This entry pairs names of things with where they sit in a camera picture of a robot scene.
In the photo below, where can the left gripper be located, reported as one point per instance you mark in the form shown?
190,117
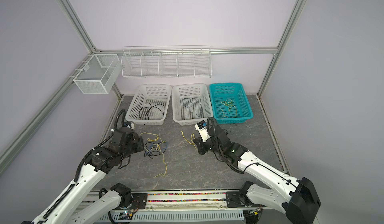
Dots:
139,141

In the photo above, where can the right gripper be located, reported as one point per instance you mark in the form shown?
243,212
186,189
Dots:
201,145

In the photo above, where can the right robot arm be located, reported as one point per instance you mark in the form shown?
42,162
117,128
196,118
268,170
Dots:
297,199

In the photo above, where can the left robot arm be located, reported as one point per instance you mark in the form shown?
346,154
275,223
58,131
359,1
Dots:
94,166

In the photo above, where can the teal plastic basket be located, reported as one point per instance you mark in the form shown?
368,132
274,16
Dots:
230,103

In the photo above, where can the left white plastic basket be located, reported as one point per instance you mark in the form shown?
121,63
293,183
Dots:
149,105

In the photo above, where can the white plastic basket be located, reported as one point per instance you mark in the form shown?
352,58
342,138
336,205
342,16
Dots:
149,105
191,104

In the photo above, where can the middle white plastic basket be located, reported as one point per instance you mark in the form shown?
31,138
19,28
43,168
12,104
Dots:
191,104

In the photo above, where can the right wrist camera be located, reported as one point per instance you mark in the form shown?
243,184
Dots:
203,131

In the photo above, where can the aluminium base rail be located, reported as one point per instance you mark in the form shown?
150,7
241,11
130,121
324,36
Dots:
188,207

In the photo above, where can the white mesh wall box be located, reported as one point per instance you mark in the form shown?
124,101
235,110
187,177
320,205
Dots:
99,74

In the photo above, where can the white wire wall rack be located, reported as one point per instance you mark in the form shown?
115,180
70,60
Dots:
166,61

